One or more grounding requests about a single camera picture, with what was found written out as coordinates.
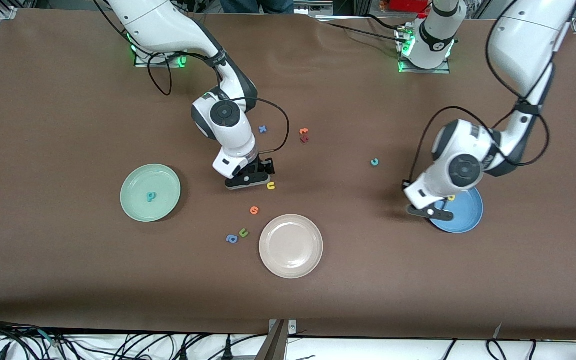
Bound blue plate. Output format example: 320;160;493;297
429;186;484;234

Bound beige plate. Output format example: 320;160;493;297
258;213;324;279

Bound green plate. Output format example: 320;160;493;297
120;163;182;223

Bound brown table cover sheet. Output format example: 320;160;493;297
0;9;576;342

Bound person in blue jeans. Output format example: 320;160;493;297
219;0;295;14

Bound grey metal beam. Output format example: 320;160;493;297
254;320;289;360

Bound red box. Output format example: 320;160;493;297
389;0;431;13

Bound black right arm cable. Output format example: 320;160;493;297
147;54;290;154

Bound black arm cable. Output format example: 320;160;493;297
402;0;551;188
147;54;290;154

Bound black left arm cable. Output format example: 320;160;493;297
402;0;551;188

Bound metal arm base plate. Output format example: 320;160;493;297
134;50;190;68
397;25;451;75

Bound silver corner bracket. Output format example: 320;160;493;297
269;318;298;336

